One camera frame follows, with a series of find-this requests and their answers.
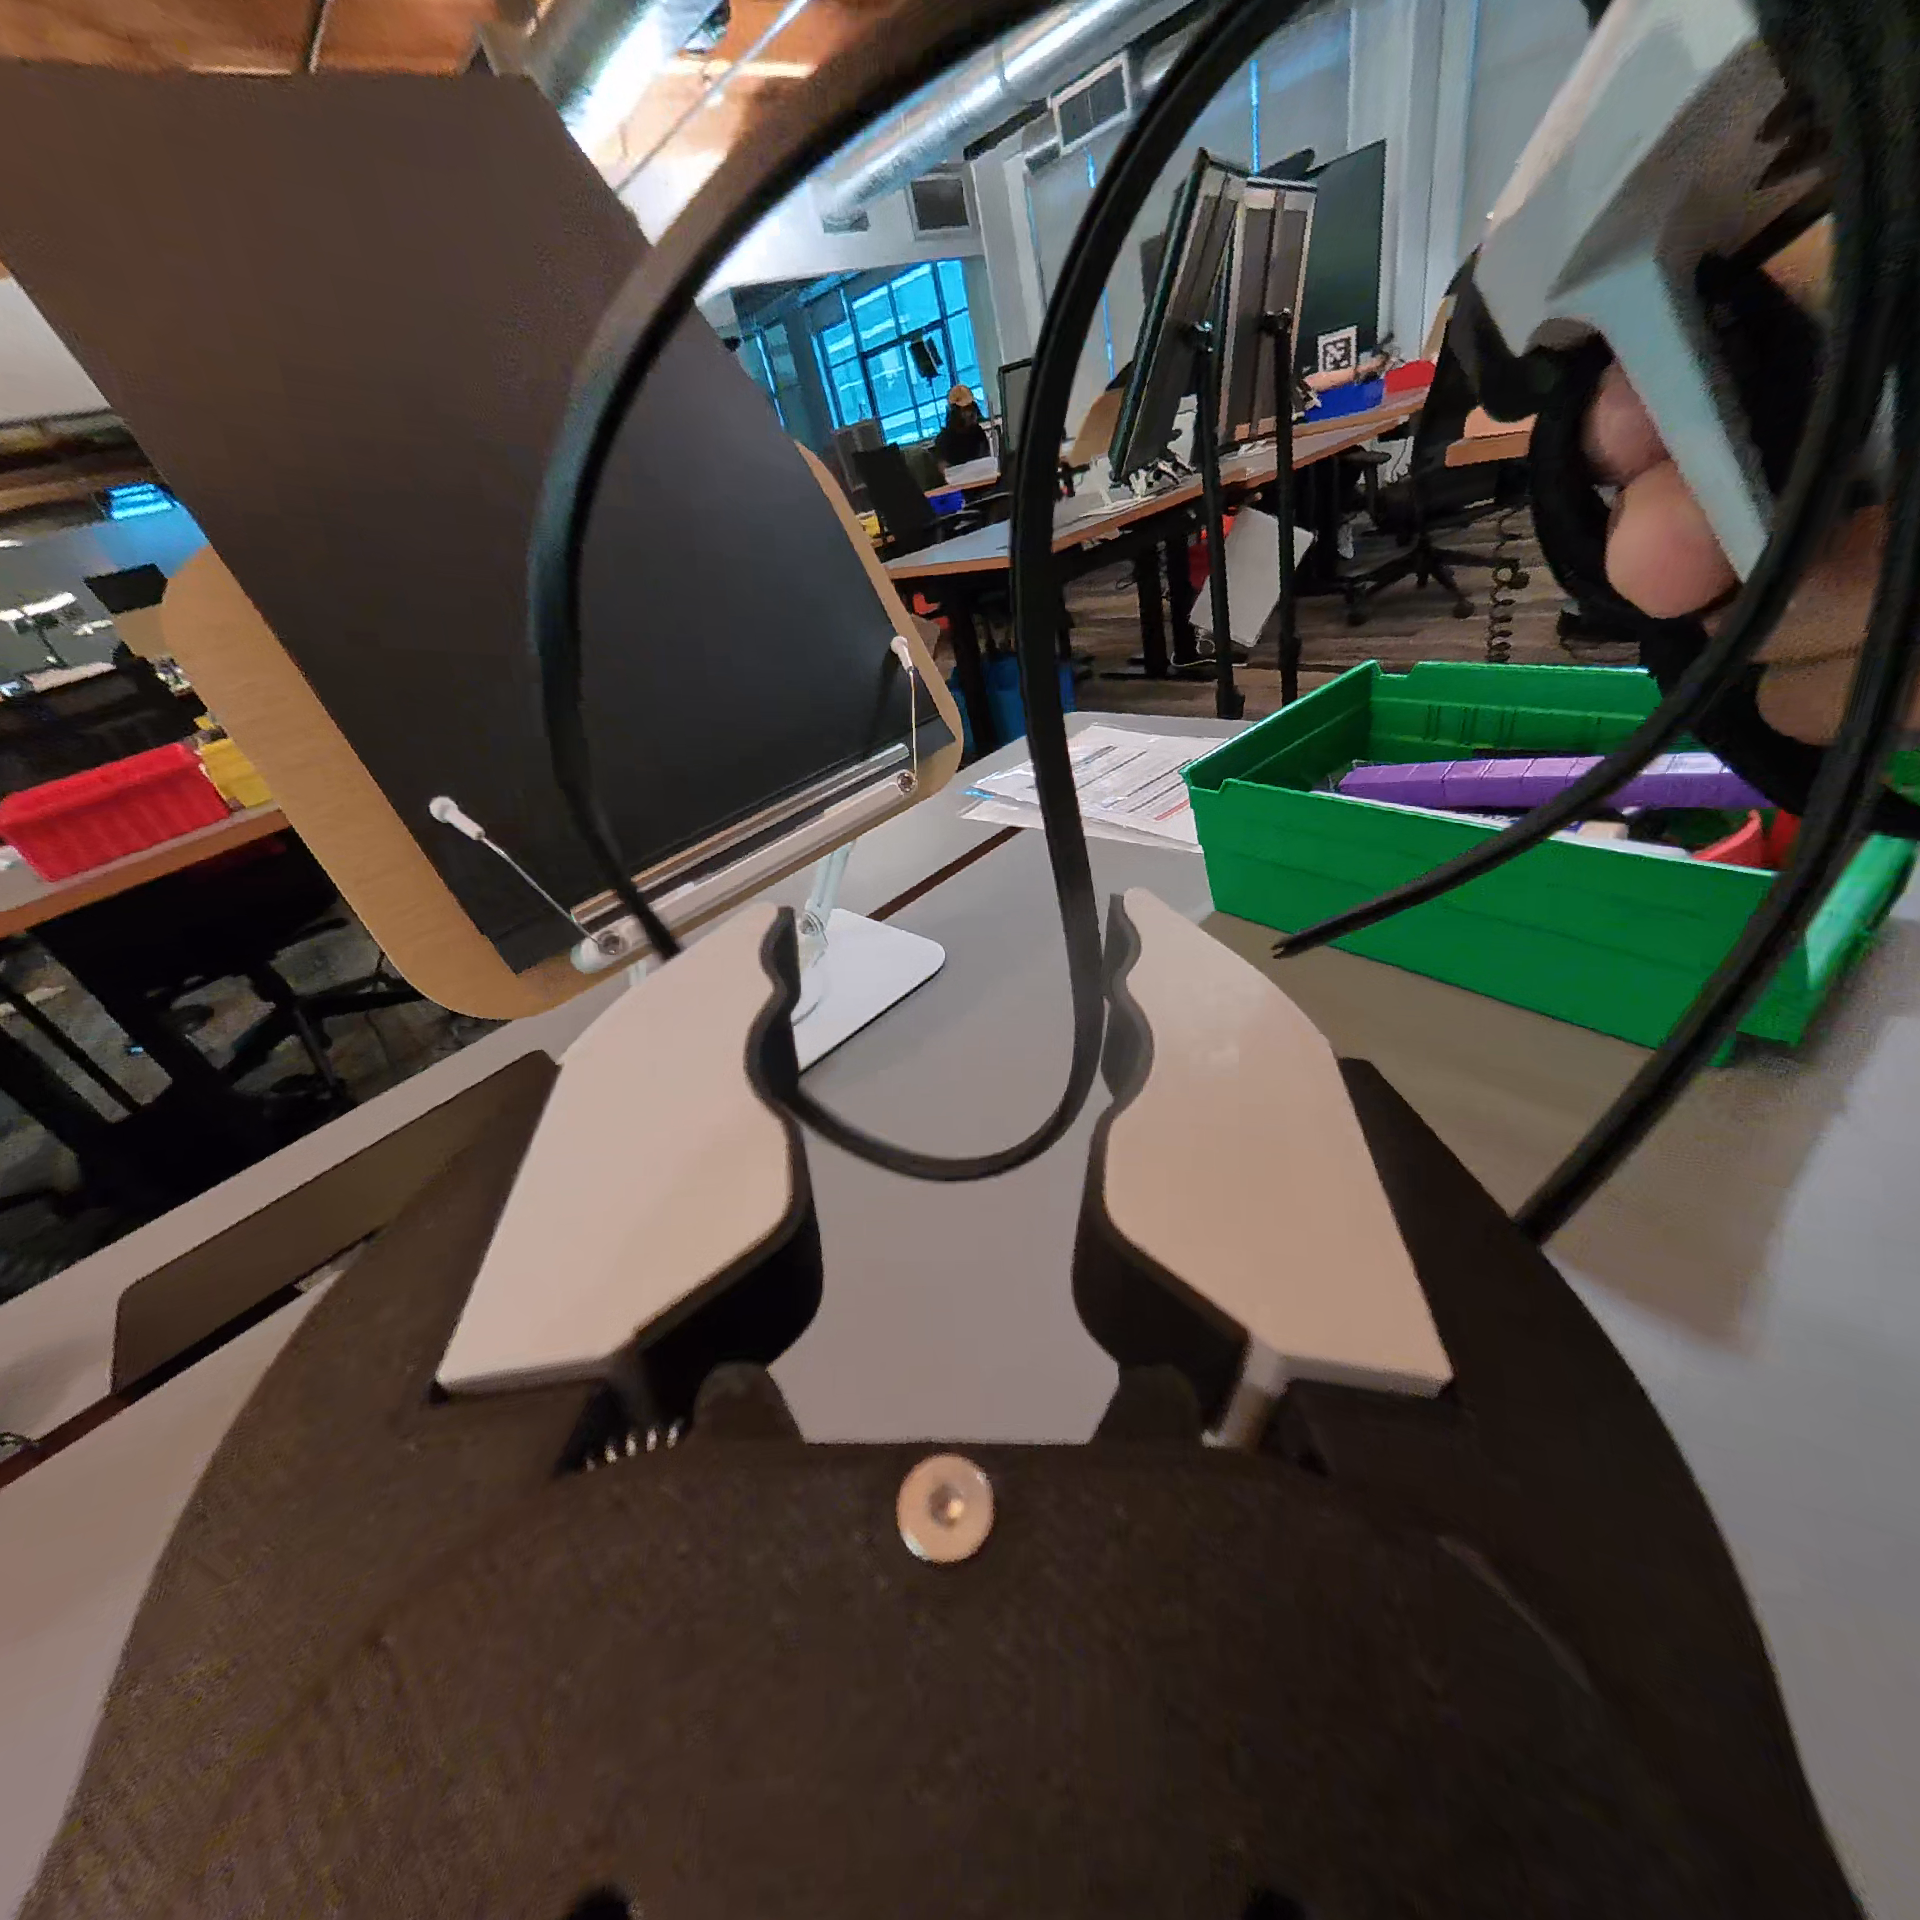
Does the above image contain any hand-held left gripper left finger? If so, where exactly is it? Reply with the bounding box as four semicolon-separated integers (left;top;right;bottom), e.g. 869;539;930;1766
432;902;828;1408

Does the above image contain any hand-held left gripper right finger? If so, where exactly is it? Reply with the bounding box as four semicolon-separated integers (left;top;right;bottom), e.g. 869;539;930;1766
1073;887;1455;1451

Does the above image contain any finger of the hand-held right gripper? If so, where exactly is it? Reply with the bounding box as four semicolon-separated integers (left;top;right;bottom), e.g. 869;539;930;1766
1477;0;1823;360

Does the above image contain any black cable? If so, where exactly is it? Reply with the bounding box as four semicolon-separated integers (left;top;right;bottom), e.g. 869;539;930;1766
532;0;1920;1250

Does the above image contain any grey desk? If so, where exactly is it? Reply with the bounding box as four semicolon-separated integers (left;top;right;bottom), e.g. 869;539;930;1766
0;712;1920;1920

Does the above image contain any wood-edged office desk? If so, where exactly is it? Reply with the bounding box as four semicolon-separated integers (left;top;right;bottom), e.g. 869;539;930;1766
881;383;1444;726

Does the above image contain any person's right hand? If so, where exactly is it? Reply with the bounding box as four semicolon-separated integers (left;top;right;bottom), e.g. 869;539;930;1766
1585;211;1920;754

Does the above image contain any black office chair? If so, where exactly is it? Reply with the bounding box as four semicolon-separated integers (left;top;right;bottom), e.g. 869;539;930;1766
1345;433;1520;627

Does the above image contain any black monitor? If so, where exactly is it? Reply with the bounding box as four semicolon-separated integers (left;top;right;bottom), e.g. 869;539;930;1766
1106;147;1325;484
1303;140;1392;366

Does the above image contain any green plastic bin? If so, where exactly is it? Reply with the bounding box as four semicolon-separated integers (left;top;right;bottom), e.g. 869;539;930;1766
1178;656;1920;1067

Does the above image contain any purple box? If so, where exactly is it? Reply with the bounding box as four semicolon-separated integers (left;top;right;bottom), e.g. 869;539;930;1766
1332;753;1775;816

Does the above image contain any printed paper sheet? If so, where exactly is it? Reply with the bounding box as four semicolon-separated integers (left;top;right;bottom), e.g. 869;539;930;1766
958;722;1204;858

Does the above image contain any red plastic bin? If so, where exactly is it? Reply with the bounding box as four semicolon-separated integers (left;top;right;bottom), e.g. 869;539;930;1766
0;744;232;887

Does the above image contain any black and wood book stand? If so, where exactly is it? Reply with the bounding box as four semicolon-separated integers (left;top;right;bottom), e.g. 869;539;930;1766
0;59;969;1076

